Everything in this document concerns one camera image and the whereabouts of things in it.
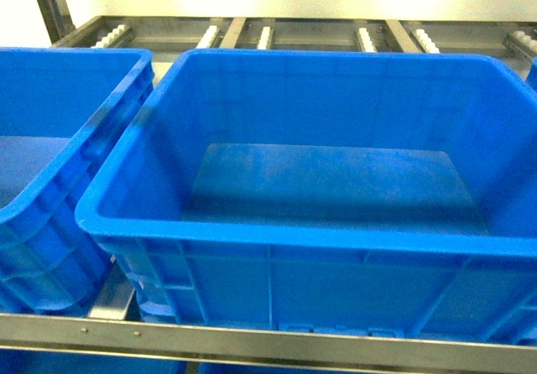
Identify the left blue plastic bin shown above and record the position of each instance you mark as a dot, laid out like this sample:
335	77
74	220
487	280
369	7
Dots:
62	112

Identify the metal roller rack frame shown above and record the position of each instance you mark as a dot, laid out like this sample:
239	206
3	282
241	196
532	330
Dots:
273	348

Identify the large blue plastic bin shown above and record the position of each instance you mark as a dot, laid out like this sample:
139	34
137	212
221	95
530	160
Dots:
386	195

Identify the right blue plastic bin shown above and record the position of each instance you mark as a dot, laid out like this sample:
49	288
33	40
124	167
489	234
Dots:
532	75

